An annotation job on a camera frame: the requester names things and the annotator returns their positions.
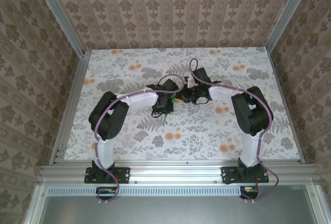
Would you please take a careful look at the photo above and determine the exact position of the floral table mat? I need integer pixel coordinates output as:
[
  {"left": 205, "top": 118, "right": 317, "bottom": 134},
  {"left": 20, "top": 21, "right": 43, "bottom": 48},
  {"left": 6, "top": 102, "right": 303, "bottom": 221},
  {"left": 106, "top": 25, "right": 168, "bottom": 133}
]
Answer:
[{"left": 63, "top": 49, "right": 302, "bottom": 162}]

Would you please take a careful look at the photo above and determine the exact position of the aluminium mounting beam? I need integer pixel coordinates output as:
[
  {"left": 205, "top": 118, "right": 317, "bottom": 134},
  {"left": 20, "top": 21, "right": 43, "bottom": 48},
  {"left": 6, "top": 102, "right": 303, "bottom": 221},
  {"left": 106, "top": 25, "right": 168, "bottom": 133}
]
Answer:
[{"left": 37, "top": 163, "right": 321, "bottom": 186}]

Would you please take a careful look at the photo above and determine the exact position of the grey metal panel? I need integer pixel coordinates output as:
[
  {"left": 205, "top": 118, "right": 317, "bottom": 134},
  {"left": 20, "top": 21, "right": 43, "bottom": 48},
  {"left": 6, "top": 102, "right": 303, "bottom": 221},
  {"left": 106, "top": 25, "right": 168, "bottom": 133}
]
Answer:
[{"left": 38, "top": 195, "right": 317, "bottom": 224}]

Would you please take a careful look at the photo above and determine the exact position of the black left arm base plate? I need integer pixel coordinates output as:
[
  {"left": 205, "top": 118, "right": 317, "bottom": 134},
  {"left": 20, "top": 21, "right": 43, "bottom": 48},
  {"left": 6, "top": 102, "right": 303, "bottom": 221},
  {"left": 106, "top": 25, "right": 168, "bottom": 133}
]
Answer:
[{"left": 84, "top": 166, "right": 130, "bottom": 184}]

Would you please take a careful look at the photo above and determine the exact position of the slotted grey cable duct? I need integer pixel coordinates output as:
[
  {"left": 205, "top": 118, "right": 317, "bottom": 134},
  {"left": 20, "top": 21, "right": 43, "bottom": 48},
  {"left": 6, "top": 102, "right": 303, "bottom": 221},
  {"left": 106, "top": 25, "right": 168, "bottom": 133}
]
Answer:
[{"left": 48, "top": 187, "right": 318, "bottom": 197}]

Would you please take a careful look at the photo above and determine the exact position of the aluminium side rail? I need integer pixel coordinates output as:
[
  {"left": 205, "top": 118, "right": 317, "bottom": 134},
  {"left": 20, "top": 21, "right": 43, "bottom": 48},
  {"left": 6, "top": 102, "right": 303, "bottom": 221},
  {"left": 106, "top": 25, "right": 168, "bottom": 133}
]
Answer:
[
  {"left": 48, "top": 50, "right": 91, "bottom": 167},
  {"left": 266, "top": 49, "right": 306, "bottom": 164}
]

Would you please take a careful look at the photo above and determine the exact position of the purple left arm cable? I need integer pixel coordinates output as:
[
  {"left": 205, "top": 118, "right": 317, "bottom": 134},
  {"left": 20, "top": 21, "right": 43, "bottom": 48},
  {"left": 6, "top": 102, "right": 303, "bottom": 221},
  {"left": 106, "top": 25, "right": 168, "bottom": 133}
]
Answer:
[{"left": 93, "top": 73, "right": 187, "bottom": 204}]

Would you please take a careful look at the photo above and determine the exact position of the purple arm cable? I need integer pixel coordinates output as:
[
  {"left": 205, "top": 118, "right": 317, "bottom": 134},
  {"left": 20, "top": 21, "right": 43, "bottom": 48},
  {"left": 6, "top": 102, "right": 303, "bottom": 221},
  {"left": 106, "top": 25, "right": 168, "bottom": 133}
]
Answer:
[
  {"left": 93, "top": 73, "right": 187, "bottom": 204},
  {"left": 188, "top": 57, "right": 280, "bottom": 202}
]

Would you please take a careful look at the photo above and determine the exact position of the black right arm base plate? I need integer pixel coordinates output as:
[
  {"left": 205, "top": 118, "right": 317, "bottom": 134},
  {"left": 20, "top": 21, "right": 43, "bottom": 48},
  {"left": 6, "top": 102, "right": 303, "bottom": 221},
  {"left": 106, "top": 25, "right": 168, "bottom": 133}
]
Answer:
[{"left": 221, "top": 166, "right": 269, "bottom": 185}]

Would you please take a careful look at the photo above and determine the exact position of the aluminium frame post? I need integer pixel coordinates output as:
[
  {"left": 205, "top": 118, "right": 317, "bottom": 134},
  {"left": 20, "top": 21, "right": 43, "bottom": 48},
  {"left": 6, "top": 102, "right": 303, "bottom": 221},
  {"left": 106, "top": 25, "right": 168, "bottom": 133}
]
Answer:
[
  {"left": 33, "top": 0, "right": 87, "bottom": 58},
  {"left": 265, "top": 0, "right": 315, "bottom": 54}
]

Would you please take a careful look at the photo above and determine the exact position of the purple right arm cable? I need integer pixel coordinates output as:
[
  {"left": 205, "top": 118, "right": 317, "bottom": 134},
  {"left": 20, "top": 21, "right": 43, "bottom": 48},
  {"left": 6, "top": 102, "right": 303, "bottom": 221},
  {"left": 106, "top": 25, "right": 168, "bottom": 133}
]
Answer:
[{"left": 188, "top": 57, "right": 280, "bottom": 202}]

